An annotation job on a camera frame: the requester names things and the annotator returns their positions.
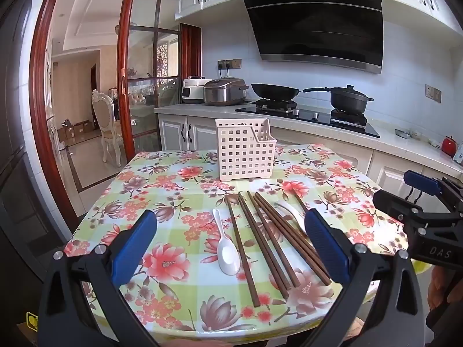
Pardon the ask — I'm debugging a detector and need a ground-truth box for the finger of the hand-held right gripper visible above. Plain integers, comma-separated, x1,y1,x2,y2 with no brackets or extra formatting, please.
372,189,440,232
403,169,463,206

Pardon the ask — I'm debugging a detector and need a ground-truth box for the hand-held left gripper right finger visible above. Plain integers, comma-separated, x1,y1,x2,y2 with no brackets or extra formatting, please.
304,208,429,347

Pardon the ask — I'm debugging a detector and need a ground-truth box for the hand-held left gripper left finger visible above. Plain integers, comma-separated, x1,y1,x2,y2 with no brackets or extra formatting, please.
36,209,160,347

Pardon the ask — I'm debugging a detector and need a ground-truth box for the brown wooden chopstick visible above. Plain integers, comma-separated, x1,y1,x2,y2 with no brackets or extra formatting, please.
258,191,332,285
247,191,300,289
226,195,260,307
254,193,324,287
292,189,310,214
238,192,291,299

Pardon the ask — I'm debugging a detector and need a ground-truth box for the white ceramic spoon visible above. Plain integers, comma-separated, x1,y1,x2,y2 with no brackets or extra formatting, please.
212,208,241,275
274,200,308,234

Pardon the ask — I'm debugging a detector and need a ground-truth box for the white perforated plastic utensil basket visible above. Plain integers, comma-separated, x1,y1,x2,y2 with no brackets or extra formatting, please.
214,118,277,182

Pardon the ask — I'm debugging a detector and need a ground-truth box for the person's right hand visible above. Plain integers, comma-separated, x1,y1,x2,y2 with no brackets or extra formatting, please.
428,262,463,310

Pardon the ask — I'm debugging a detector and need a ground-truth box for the small red jar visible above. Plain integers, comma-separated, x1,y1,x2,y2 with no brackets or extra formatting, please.
440,135,457,158

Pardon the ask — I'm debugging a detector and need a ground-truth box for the floral checked tablecloth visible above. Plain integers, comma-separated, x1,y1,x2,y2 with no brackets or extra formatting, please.
63,144,409,337

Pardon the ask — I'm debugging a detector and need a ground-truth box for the black lidded cooking pot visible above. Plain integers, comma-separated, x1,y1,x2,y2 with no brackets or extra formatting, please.
327,84,374,115

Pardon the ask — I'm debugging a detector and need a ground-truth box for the black glass gas stove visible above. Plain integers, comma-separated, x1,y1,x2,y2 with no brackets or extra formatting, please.
234,98,381,139

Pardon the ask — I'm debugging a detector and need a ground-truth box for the pile of cardboard boxes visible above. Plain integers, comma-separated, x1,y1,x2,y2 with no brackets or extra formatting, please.
57,119,96,143

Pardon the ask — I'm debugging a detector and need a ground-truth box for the white ornate dining chair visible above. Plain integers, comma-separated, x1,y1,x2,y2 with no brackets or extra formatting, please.
91,90,125,167

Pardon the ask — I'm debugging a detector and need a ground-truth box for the dark grey refrigerator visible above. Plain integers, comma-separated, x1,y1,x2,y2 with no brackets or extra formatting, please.
0,0,78,347

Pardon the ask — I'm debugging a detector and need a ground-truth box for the white pressure cooker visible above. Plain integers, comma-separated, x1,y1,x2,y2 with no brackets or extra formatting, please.
181,76,212,104

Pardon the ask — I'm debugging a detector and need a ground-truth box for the white hallway cabinet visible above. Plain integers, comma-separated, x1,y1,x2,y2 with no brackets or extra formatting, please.
44,36,62,152

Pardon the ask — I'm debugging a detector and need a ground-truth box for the brown metallic rice cooker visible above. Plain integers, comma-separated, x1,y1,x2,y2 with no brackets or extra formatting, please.
203,77,250,106

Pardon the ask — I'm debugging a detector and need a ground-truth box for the black glass range hood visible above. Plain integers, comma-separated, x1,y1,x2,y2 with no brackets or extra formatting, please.
239,0,384,75

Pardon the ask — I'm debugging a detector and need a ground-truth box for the black wok with handle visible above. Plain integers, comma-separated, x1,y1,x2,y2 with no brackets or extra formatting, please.
251,83,330,101

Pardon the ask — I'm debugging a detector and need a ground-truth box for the glass sliding door wooden frame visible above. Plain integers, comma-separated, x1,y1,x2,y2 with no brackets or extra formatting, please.
117,0,181,163

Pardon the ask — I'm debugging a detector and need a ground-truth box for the red wooden door frame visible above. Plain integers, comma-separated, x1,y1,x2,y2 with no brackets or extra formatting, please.
28,0,202,229

